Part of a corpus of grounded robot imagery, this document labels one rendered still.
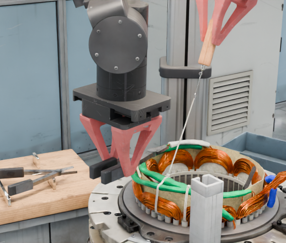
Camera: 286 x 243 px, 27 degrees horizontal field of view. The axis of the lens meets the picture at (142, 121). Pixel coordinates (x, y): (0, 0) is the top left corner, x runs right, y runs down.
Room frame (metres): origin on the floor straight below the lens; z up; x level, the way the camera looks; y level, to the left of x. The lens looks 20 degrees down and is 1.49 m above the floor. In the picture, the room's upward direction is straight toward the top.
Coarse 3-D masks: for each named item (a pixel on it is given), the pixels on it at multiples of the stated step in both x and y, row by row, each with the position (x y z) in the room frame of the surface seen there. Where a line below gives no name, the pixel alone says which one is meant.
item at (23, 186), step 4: (24, 180) 0.84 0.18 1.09; (28, 180) 0.84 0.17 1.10; (12, 184) 0.83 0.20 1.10; (16, 184) 0.83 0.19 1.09; (20, 184) 0.83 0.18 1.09; (24, 184) 0.84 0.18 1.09; (28, 184) 0.84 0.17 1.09; (32, 184) 0.84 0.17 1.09; (8, 188) 0.82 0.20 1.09; (12, 188) 0.82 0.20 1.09; (16, 188) 0.83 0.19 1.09; (20, 188) 0.83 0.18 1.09; (24, 188) 0.84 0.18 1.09; (28, 188) 0.84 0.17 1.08; (32, 188) 0.84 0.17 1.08; (8, 192) 0.82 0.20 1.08; (12, 192) 0.82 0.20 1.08; (16, 192) 0.83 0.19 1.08; (20, 192) 0.83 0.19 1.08
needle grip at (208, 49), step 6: (210, 24) 0.78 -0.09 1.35; (210, 30) 0.78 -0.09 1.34; (210, 36) 0.78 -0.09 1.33; (204, 42) 0.78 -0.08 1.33; (210, 42) 0.77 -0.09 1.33; (204, 48) 0.77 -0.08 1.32; (210, 48) 0.77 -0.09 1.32; (204, 54) 0.77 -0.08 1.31; (210, 54) 0.77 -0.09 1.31; (198, 60) 0.78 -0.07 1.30; (204, 60) 0.77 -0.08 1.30; (210, 60) 0.77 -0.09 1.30
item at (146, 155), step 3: (144, 153) 0.70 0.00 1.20; (147, 153) 0.70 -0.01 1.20; (150, 153) 0.70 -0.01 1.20; (144, 156) 0.69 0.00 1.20; (147, 156) 0.70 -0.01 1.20; (150, 156) 0.70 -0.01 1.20; (141, 159) 0.68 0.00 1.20; (144, 159) 0.69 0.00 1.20; (147, 159) 0.70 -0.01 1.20; (141, 162) 0.68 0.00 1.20
